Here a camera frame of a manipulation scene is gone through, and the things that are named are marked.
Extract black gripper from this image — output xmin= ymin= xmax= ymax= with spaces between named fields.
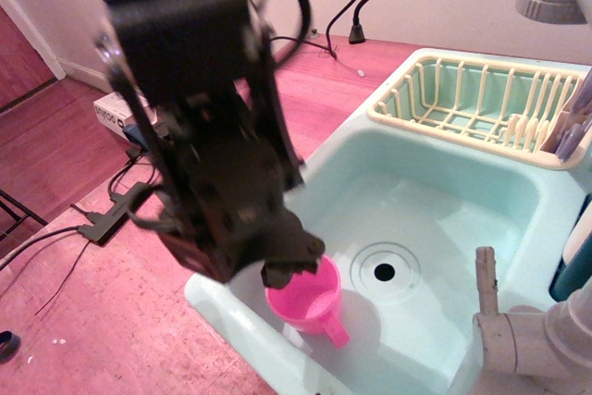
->
xmin=159 ymin=200 xmax=326 ymax=290

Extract pink plastic cup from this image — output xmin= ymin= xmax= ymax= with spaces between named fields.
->
xmin=265 ymin=255 xmax=350 ymax=349

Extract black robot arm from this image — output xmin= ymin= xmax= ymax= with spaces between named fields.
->
xmin=95 ymin=0 xmax=325 ymax=289

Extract light teal toy sink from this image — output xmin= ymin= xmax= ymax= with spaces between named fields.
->
xmin=183 ymin=47 xmax=592 ymax=395

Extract black usb hub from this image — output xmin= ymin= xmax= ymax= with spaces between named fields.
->
xmin=76 ymin=182 xmax=151 ymax=247

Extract blue clamp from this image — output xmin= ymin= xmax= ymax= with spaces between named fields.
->
xmin=122 ymin=123 xmax=149 ymax=153

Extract white oculus box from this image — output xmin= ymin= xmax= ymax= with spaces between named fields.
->
xmin=93 ymin=93 xmax=138 ymax=139

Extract black tape roll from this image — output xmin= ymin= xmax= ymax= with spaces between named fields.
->
xmin=0 ymin=330 xmax=21 ymax=364

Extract beige toy faucet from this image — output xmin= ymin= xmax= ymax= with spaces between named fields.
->
xmin=471 ymin=247 xmax=591 ymax=394

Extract cream dish rack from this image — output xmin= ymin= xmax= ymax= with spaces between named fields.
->
xmin=366 ymin=50 xmax=591 ymax=170

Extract dark teal bottle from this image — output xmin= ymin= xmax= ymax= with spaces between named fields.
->
xmin=549 ymin=194 xmax=591 ymax=302

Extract purple utensils in rack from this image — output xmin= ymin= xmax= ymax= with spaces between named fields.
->
xmin=555 ymin=71 xmax=591 ymax=162

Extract black metal stand frame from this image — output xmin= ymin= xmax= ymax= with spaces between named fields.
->
xmin=0 ymin=190 xmax=48 ymax=241

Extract black cable on table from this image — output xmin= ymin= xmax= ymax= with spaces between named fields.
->
xmin=0 ymin=226 xmax=92 ymax=317

